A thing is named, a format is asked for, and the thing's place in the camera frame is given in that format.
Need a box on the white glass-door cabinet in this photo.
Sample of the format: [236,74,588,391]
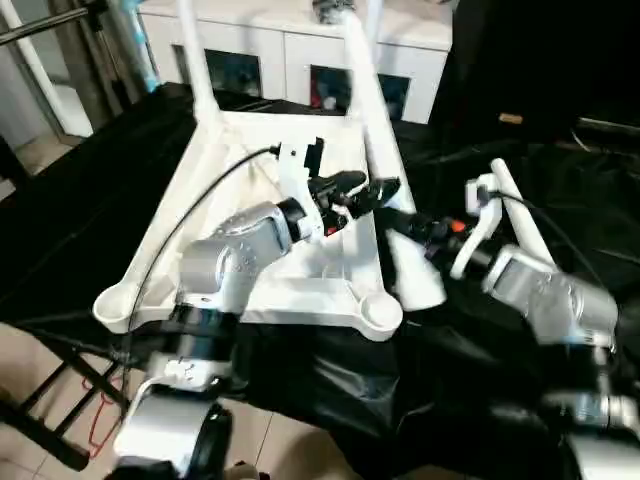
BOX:
[137,0,454,125]

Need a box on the black mat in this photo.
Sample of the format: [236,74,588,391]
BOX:
[0,79,640,480]

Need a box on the black metal bar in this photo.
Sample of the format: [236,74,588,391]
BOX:
[574,117,640,147]

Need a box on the black backdrop cloth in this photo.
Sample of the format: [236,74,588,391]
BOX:
[429,0,640,146]

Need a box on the blue and white roll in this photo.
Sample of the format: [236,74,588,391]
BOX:
[119,0,162,95]

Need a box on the black metal rack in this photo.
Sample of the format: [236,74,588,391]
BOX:
[0,324,132,471]

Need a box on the white pole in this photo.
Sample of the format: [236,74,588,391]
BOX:
[0,0,62,101]

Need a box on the black tripod pole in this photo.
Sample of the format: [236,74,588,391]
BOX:
[0,3,109,47]

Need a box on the black left wrist camera cable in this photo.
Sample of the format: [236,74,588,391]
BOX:
[117,143,284,416]

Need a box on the red wire hanger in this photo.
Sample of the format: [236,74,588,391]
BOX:
[79,369,127,459]

